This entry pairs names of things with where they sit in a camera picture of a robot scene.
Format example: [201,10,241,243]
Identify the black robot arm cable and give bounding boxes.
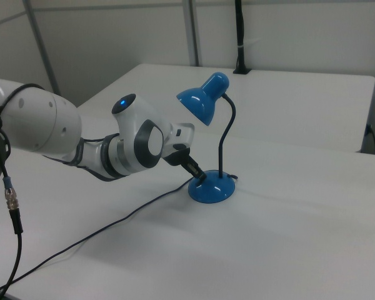
[0,82,53,296]

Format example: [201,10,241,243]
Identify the black clamp pole white band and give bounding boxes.
[232,0,251,75]

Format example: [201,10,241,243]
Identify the black hanging cable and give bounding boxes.
[366,124,375,154]

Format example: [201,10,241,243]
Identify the thin black lamp power cable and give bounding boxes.
[0,174,240,296]

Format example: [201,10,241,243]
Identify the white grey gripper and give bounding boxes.
[162,122,207,179]

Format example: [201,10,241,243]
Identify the blue gooseneck desk lamp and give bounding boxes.
[176,71,237,204]

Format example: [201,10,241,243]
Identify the white side table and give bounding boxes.
[77,63,375,154]

